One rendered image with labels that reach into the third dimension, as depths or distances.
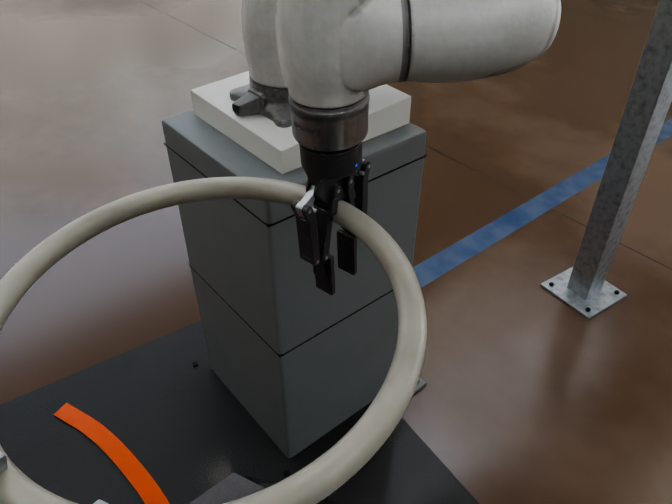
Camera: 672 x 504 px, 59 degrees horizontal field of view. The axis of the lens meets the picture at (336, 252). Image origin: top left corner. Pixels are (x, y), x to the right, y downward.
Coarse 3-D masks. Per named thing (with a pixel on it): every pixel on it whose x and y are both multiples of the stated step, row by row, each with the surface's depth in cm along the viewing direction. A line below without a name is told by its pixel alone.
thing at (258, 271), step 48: (192, 144) 117; (384, 144) 115; (384, 192) 121; (192, 240) 139; (240, 240) 117; (288, 240) 109; (336, 240) 118; (240, 288) 127; (288, 288) 116; (336, 288) 126; (384, 288) 139; (240, 336) 140; (288, 336) 124; (336, 336) 136; (384, 336) 150; (240, 384) 156; (288, 384) 132; (336, 384) 146; (288, 432) 143
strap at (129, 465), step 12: (60, 408) 161; (72, 408) 161; (72, 420) 158; (84, 420) 158; (96, 420) 158; (84, 432) 155; (96, 432) 155; (108, 432) 155; (108, 444) 152; (120, 444) 152; (108, 456) 149; (120, 456) 149; (132, 456) 149; (120, 468) 147; (132, 468) 147; (144, 468) 147; (132, 480) 144; (144, 480) 144; (144, 492) 142; (156, 492) 142
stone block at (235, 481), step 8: (224, 480) 83; (232, 480) 82; (240, 480) 80; (248, 480) 78; (256, 480) 81; (264, 480) 85; (216, 488) 82; (224, 488) 80; (232, 488) 78; (240, 488) 77; (248, 488) 75; (256, 488) 74; (264, 488) 72; (200, 496) 81; (208, 496) 80; (216, 496) 78; (224, 496) 76; (232, 496) 75; (240, 496) 74
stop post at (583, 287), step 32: (640, 64) 153; (640, 96) 156; (640, 128) 159; (608, 160) 170; (640, 160) 165; (608, 192) 174; (608, 224) 178; (608, 256) 188; (544, 288) 202; (576, 288) 198; (608, 288) 201
